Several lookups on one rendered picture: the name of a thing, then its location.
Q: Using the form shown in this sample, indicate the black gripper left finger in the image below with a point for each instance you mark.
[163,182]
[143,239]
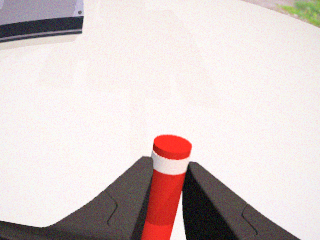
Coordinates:
[117,213]

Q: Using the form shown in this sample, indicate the grey sloped panel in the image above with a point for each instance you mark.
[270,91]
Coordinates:
[27,19]

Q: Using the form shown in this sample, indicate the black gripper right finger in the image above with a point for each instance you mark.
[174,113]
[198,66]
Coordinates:
[212,211]

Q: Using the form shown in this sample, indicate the red peg with white band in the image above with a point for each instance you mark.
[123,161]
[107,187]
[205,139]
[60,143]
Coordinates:
[170,156]

